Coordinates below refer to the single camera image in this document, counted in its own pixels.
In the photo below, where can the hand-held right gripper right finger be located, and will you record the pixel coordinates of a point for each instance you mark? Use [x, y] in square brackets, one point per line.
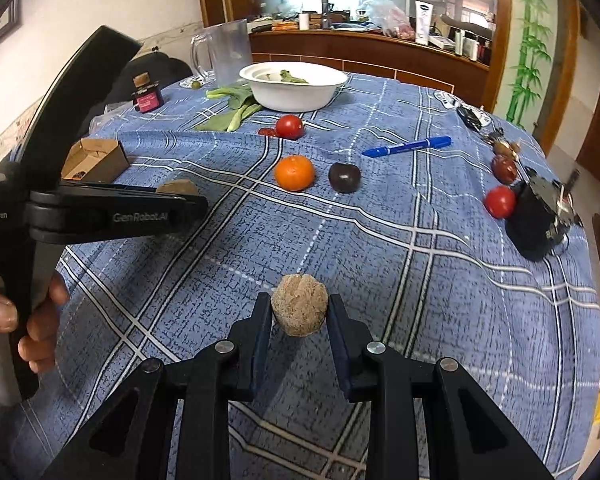
[339, 337]

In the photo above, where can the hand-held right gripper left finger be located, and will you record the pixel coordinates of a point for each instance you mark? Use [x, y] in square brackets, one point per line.
[262, 335]

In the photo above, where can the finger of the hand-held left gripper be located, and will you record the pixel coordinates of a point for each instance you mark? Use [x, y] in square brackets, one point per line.
[120, 192]

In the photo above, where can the brown cardboard box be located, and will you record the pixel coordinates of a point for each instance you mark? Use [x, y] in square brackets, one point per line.
[102, 162]

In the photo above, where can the peeled sugarcane piece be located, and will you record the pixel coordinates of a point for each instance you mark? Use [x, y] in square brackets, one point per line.
[177, 186]
[300, 305]

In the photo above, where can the person's left hand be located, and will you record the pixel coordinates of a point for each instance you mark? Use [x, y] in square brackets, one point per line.
[42, 330]

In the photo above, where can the clear plastic bag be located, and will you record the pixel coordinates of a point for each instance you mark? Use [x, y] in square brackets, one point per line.
[105, 119]

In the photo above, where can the ink bottle with pink label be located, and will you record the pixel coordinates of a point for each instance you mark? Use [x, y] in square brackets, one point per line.
[146, 97]

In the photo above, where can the blue plaid tablecloth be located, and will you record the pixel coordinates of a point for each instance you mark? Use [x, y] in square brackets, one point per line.
[420, 280]

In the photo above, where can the green leafy vegetable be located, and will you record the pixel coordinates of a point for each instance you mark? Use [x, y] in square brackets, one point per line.
[235, 105]

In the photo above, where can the small red fruit piece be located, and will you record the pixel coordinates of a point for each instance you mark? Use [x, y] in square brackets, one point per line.
[266, 131]

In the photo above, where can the dark purple plum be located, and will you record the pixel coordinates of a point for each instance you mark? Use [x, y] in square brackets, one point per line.
[344, 176]

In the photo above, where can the orange mandarin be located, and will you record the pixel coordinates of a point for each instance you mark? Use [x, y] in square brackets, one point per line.
[294, 172]

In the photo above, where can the clear glass pitcher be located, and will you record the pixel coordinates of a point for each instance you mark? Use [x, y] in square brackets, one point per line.
[227, 52]

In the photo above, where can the red tomato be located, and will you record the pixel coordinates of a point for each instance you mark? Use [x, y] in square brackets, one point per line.
[290, 126]
[500, 201]

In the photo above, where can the white bowl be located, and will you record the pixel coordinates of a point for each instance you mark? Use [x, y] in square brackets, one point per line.
[293, 92]

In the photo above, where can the blue marker pen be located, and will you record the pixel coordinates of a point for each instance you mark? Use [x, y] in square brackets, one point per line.
[407, 146]

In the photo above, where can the green leaf in bowl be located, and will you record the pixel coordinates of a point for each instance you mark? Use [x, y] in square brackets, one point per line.
[292, 78]

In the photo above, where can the wooden chair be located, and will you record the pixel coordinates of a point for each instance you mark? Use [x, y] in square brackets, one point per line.
[300, 57]

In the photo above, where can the black motor device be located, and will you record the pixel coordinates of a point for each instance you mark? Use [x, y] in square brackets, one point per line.
[537, 220]

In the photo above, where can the dark red jujube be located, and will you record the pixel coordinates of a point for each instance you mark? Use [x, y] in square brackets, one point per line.
[504, 168]

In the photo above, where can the bunch of keys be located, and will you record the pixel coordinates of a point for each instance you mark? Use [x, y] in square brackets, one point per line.
[502, 142]

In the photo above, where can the wooden counter cabinet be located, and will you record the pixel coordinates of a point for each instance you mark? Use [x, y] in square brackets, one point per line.
[380, 55]

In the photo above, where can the plastic bag with red fruit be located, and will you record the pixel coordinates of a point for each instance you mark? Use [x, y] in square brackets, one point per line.
[387, 15]

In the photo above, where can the white tube bottle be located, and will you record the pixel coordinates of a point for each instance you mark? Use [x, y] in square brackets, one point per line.
[422, 22]

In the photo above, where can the bamboo wall sticker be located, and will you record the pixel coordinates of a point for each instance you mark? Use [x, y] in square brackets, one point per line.
[530, 40]

